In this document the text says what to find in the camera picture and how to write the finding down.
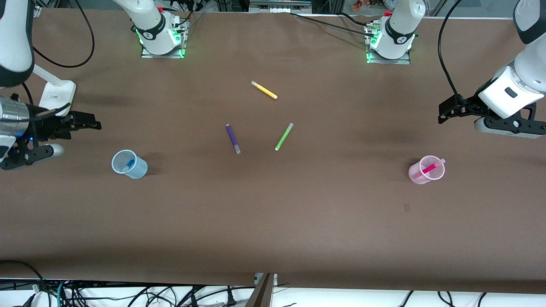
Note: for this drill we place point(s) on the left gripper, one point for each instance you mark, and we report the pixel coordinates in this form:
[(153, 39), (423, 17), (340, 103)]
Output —
[(469, 106)]

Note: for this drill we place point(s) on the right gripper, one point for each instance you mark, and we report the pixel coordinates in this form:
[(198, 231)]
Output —
[(47, 126)]

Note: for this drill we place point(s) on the blue marker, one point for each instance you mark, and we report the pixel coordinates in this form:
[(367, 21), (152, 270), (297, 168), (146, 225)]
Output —
[(128, 166)]

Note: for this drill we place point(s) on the pink marker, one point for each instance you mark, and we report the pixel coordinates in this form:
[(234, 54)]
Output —
[(428, 169)]

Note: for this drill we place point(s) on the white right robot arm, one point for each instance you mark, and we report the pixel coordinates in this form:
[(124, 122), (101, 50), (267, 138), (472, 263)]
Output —
[(15, 42)]

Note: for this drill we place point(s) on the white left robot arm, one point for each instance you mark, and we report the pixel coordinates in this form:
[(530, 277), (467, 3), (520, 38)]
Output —
[(401, 25)]

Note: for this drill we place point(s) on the white stand with pole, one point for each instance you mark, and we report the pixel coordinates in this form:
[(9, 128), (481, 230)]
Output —
[(57, 96)]

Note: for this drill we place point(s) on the light blue plastic cup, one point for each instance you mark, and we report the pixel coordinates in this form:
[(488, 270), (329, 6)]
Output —
[(137, 168)]

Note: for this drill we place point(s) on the light pink plastic cup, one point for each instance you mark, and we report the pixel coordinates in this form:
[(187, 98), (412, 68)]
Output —
[(416, 175)]

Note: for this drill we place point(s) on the purple marker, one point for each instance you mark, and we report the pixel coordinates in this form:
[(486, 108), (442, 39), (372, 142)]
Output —
[(233, 138)]

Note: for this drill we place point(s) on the green marker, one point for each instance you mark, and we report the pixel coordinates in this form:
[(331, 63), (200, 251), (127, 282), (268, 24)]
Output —
[(283, 137)]

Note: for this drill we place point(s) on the yellow marker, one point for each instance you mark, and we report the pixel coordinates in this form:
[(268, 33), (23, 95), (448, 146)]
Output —
[(264, 90)]

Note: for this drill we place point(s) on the black power plug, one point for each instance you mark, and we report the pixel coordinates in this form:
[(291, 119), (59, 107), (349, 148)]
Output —
[(231, 298)]

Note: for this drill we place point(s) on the brown table support beam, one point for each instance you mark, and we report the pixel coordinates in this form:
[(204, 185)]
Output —
[(262, 292)]

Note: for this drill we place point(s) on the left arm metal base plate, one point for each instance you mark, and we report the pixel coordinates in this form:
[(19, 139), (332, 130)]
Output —
[(370, 57)]

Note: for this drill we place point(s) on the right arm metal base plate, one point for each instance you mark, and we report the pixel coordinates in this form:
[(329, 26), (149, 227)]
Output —
[(181, 42)]

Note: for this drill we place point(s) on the aluminium frame bar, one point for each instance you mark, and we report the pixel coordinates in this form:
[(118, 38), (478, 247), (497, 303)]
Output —
[(279, 5)]

